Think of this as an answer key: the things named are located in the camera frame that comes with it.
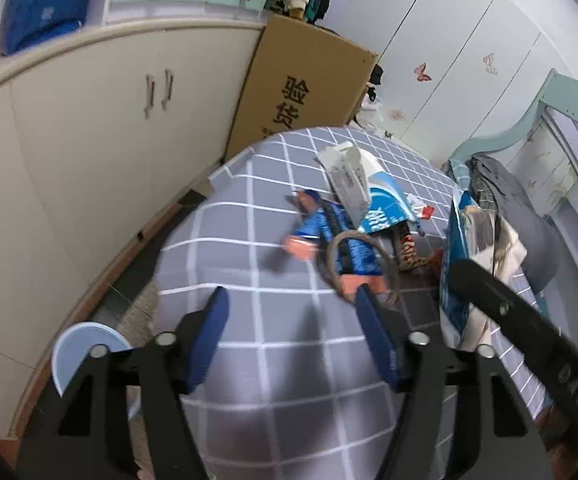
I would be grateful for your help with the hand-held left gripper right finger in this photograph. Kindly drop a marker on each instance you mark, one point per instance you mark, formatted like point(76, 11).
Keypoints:
point(376, 345)

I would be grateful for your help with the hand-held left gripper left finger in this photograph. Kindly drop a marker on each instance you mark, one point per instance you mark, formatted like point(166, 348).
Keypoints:
point(209, 340)

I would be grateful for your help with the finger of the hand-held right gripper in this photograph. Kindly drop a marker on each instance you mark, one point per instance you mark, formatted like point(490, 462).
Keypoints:
point(509, 310)

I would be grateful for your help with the blue orange snack wrapper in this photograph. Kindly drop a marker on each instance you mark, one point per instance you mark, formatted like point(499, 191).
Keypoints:
point(356, 255)
point(309, 220)

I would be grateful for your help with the red white snack wrapper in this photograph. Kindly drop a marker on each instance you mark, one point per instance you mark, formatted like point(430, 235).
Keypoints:
point(408, 247)

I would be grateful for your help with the crushed blue white carton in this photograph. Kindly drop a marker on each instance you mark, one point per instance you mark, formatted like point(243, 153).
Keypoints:
point(354, 180)

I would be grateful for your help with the blue white plastic bag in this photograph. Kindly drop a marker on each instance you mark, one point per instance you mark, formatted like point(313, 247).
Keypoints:
point(509, 245)

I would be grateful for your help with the grey checked cloth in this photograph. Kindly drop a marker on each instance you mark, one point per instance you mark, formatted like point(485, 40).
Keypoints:
point(269, 260)

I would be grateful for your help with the grey clothes on chair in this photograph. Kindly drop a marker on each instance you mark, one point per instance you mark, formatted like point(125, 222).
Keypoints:
point(519, 195)

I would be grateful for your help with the light blue checked pillow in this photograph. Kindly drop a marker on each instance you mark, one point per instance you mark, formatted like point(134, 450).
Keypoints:
point(458, 172)

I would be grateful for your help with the cream cabinet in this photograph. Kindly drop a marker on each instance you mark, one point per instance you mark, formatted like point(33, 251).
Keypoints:
point(69, 185)

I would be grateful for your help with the pale butterfly sticker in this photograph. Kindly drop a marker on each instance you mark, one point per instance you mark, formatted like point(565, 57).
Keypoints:
point(490, 63)
point(395, 114)

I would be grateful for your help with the pink butterfly sticker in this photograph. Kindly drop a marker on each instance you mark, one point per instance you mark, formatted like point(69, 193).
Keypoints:
point(422, 72)

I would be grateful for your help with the black garment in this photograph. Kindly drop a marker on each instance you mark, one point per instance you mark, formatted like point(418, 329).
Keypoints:
point(376, 80)

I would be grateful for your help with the brown cardboard box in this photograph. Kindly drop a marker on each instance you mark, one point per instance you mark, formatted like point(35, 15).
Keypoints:
point(294, 60)

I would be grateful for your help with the white wardrobe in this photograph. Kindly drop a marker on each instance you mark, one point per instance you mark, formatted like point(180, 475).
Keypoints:
point(444, 20)

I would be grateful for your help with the blue fabric bag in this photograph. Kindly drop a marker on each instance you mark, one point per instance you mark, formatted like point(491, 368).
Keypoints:
point(39, 5)

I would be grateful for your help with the mint bed frame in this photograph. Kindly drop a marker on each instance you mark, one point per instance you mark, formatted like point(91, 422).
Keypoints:
point(554, 90)

